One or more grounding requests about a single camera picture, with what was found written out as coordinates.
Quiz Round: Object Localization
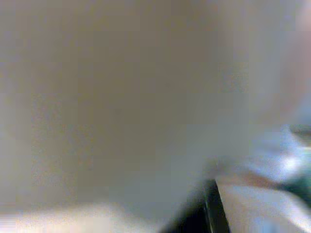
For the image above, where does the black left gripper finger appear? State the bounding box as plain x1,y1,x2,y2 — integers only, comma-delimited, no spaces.
167,179,230,233

